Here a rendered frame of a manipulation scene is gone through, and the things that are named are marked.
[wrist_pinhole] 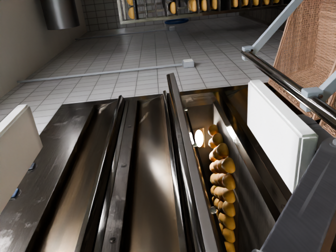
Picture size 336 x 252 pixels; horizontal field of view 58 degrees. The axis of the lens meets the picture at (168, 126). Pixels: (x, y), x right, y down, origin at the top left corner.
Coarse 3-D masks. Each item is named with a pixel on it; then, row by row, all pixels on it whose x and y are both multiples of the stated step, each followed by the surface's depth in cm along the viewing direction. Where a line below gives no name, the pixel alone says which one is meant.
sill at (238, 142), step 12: (216, 96) 173; (216, 108) 172; (228, 108) 156; (228, 120) 143; (240, 132) 131; (240, 144) 124; (252, 156) 113; (252, 168) 110; (264, 168) 106; (264, 180) 100; (264, 192) 98; (276, 192) 94; (276, 204) 89; (276, 216) 89
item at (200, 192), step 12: (180, 96) 161; (180, 108) 124; (180, 120) 114; (192, 144) 107; (192, 156) 90; (192, 168) 84; (192, 180) 80; (204, 192) 80; (204, 204) 70; (204, 216) 67; (204, 228) 64; (216, 228) 87; (204, 240) 61; (216, 240) 64
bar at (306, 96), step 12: (300, 0) 102; (288, 12) 103; (276, 24) 105; (264, 36) 106; (252, 48) 107; (252, 60) 98; (264, 72) 88; (276, 72) 81; (288, 84) 73; (324, 84) 65; (300, 96) 66; (312, 96) 63; (324, 96) 65; (312, 108) 61; (324, 108) 58; (324, 120) 57
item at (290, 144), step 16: (256, 80) 18; (256, 96) 16; (272, 96) 15; (256, 112) 17; (272, 112) 14; (288, 112) 13; (256, 128) 17; (272, 128) 14; (288, 128) 13; (304, 128) 12; (272, 144) 15; (288, 144) 13; (304, 144) 12; (272, 160) 15; (288, 160) 13; (304, 160) 12; (288, 176) 13
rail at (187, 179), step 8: (168, 80) 162; (168, 88) 151; (176, 112) 122; (176, 120) 115; (176, 128) 109; (176, 136) 104; (184, 152) 93; (184, 160) 89; (184, 168) 86; (184, 176) 82; (184, 184) 79; (192, 192) 75; (192, 200) 73; (192, 208) 70; (192, 216) 68; (192, 224) 66; (192, 232) 64; (200, 232) 63; (200, 240) 61; (200, 248) 60
